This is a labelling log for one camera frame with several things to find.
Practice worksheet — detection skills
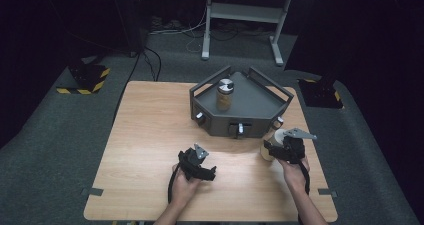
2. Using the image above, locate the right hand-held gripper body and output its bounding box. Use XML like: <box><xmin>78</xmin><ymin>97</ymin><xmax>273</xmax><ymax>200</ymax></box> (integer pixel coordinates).
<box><xmin>282</xmin><ymin>127</ymin><xmax>318</xmax><ymax>165</ymax></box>

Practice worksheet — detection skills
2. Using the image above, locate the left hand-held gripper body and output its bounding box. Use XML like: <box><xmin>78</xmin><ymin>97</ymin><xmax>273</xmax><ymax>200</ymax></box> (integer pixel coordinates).
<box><xmin>177</xmin><ymin>143</ymin><xmax>210</xmax><ymax>182</ymax></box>

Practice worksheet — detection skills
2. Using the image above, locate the dark grey corner rack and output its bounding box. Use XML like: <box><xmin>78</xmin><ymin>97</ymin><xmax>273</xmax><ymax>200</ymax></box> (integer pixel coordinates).
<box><xmin>188</xmin><ymin>64</ymin><xmax>295</xmax><ymax>140</ymax></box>

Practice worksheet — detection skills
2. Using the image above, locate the silver-lid seasoning jar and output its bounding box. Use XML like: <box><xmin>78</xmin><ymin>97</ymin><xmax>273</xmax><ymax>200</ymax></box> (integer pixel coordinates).
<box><xmin>215</xmin><ymin>78</ymin><xmax>235</xmax><ymax>112</ymax></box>

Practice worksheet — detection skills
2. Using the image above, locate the person's left hand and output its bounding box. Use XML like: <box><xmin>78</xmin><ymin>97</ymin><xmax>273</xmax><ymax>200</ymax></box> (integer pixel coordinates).
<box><xmin>170</xmin><ymin>164</ymin><xmax>202</xmax><ymax>205</ymax></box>

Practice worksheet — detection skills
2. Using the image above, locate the person's right hand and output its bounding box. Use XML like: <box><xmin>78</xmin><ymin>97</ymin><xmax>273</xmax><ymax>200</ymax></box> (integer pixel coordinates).
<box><xmin>277</xmin><ymin>155</ymin><xmax>312</xmax><ymax>195</ymax></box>

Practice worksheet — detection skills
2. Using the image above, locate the grey tape strip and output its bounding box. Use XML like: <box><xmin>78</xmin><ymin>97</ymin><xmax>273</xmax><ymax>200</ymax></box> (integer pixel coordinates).
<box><xmin>317</xmin><ymin>187</ymin><xmax>339</xmax><ymax>198</ymax></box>
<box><xmin>80</xmin><ymin>186</ymin><xmax>105</xmax><ymax>197</ymax></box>

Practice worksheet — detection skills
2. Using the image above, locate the black yellow striped stand base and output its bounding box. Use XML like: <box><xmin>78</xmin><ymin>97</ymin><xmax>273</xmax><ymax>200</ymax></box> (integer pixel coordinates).
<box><xmin>55</xmin><ymin>62</ymin><xmax>111</xmax><ymax>96</ymax></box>
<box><xmin>296</xmin><ymin>77</ymin><xmax>345</xmax><ymax>110</ymax></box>

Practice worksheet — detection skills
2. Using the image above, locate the dark curtain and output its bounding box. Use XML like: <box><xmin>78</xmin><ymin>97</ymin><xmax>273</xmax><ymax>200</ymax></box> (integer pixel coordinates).
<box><xmin>285</xmin><ymin>0</ymin><xmax>424</xmax><ymax>86</ymax></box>

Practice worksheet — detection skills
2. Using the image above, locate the white metal desk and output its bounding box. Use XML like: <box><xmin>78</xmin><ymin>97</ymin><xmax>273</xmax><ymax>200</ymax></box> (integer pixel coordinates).
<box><xmin>200</xmin><ymin>0</ymin><xmax>322</xmax><ymax>67</ymax></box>

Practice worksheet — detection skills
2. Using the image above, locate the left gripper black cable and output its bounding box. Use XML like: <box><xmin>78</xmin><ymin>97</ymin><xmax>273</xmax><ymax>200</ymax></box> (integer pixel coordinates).
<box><xmin>167</xmin><ymin>164</ymin><xmax>182</xmax><ymax>205</ymax></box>

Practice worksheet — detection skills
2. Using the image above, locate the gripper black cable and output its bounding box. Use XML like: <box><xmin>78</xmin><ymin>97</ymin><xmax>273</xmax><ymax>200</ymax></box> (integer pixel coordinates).
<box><xmin>167</xmin><ymin>164</ymin><xmax>182</xmax><ymax>205</ymax></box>
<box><xmin>297</xmin><ymin>160</ymin><xmax>312</xmax><ymax>197</ymax></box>

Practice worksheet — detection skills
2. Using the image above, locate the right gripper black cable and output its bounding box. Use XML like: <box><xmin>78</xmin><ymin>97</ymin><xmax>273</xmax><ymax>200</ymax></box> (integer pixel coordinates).
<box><xmin>297</xmin><ymin>160</ymin><xmax>312</xmax><ymax>197</ymax></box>

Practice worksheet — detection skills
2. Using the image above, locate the black floor cable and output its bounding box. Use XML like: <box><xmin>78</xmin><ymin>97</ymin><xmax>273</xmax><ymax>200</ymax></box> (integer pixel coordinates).
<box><xmin>112</xmin><ymin>45</ymin><xmax>163</xmax><ymax>121</ymax></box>

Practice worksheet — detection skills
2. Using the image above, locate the white floor cable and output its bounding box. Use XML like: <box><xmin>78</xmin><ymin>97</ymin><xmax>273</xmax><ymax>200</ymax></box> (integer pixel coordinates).
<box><xmin>149</xmin><ymin>4</ymin><xmax>208</xmax><ymax>54</ymax></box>

